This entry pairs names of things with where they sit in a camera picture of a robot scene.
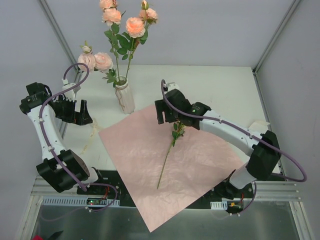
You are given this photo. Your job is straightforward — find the purple wrapping paper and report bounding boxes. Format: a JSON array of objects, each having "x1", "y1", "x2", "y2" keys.
[{"x1": 99, "y1": 105, "x2": 243, "y2": 232}]

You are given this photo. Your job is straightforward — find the pink flowers with green leaves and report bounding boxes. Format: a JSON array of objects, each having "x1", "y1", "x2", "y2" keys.
[{"x1": 116, "y1": 0, "x2": 159, "y2": 80}]

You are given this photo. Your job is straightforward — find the single pink rose stem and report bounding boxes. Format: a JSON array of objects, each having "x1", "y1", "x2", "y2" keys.
[{"x1": 99, "y1": 0, "x2": 124, "y2": 84}]

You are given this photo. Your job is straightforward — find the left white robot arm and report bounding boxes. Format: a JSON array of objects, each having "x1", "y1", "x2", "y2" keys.
[{"x1": 19, "y1": 82, "x2": 106, "y2": 195}]

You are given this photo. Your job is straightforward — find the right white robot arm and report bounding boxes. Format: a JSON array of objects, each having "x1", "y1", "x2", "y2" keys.
[{"x1": 154, "y1": 89, "x2": 281, "y2": 200}]

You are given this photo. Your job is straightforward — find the white ribbed ceramic vase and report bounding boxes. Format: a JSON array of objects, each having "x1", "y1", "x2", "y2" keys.
[{"x1": 114, "y1": 76, "x2": 136, "y2": 114}]

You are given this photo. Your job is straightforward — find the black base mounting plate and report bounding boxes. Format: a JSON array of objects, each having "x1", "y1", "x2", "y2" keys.
[{"x1": 76, "y1": 170, "x2": 254, "y2": 209}]

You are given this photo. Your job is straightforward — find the red object at bottom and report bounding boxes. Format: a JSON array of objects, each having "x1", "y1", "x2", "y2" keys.
[{"x1": 31, "y1": 235, "x2": 44, "y2": 240}]

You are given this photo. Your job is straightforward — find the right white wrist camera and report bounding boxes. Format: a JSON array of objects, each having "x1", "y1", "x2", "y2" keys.
[{"x1": 166, "y1": 82, "x2": 180, "y2": 92}]

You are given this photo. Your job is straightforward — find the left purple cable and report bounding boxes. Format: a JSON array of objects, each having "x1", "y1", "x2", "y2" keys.
[{"x1": 39, "y1": 63, "x2": 119, "y2": 213}]

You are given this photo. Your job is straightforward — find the purple cable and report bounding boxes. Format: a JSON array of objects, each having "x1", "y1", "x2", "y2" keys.
[
  {"x1": 39, "y1": 63, "x2": 119, "y2": 213},
  {"x1": 160, "y1": 79, "x2": 308, "y2": 218}
]

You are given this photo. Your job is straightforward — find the aluminium extrusion rail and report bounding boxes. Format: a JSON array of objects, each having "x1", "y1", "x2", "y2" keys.
[{"x1": 30, "y1": 176, "x2": 303, "y2": 202}]

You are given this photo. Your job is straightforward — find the left white cable duct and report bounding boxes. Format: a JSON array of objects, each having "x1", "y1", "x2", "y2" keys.
[{"x1": 42, "y1": 196, "x2": 120, "y2": 208}]

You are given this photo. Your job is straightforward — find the white cable duct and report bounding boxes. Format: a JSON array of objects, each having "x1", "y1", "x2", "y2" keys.
[
  {"x1": 42, "y1": 196, "x2": 120, "y2": 208},
  {"x1": 210, "y1": 201, "x2": 244, "y2": 211}
]

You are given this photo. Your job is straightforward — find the left aluminium frame post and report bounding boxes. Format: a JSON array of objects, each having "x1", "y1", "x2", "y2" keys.
[{"x1": 37, "y1": 0, "x2": 76, "y2": 64}]

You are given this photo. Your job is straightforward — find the aluminium frame post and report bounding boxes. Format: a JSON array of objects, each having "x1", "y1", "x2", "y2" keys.
[
  {"x1": 252, "y1": 0, "x2": 303, "y2": 75},
  {"x1": 37, "y1": 0, "x2": 76, "y2": 64}
]

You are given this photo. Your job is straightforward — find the right white cable duct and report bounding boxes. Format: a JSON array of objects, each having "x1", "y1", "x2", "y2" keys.
[{"x1": 210, "y1": 201, "x2": 244, "y2": 211}]

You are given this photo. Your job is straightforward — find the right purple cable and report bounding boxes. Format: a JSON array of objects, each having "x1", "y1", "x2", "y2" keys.
[{"x1": 160, "y1": 79, "x2": 308, "y2": 218}]

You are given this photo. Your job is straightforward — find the right aluminium frame post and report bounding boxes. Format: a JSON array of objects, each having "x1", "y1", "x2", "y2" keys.
[{"x1": 252, "y1": 0, "x2": 303, "y2": 75}]

